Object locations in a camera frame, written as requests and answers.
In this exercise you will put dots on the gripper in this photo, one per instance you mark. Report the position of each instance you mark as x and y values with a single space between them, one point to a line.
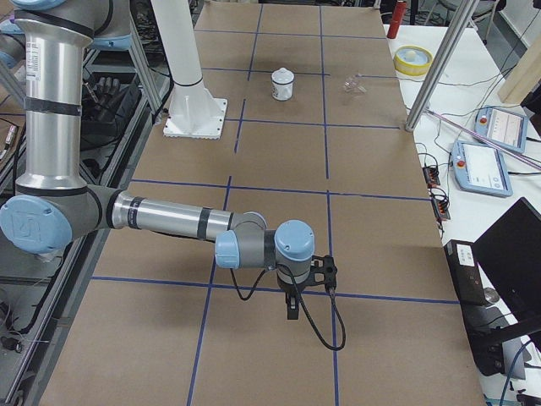
291 290

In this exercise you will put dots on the white cup lid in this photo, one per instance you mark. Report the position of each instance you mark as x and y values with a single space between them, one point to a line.
282 76

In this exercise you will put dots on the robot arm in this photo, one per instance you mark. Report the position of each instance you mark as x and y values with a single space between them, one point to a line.
54 206

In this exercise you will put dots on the white enamel cup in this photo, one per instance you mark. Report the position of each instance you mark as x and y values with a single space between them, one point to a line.
282 91

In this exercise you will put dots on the orange connector board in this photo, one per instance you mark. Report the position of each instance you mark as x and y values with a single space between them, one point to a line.
440 206
431 176

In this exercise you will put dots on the black mini computer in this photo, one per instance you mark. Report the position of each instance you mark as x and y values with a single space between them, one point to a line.
465 273

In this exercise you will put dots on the black monitor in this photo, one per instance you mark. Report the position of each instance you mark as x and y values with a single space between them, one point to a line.
509 254

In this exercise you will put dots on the near teach pendant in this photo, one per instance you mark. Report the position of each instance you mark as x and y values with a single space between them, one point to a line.
480 169

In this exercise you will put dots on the teach pendant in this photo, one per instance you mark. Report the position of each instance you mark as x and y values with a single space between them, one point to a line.
505 128
480 169

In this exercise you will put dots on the metal rod green tip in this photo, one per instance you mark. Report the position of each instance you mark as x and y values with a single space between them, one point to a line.
519 156

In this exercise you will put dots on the yellow tape roll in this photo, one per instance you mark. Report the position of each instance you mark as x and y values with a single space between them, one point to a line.
412 60

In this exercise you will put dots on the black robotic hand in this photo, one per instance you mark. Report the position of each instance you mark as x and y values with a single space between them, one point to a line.
105 96

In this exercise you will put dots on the far teach pendant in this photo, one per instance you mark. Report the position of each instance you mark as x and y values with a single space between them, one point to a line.
505 128

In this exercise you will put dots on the red bottle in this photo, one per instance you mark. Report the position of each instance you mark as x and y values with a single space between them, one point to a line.
396 19

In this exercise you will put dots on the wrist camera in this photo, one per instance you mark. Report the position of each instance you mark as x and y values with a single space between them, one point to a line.
322 272

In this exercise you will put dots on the aluminium frame post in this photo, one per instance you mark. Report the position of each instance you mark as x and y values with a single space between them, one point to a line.
452 36

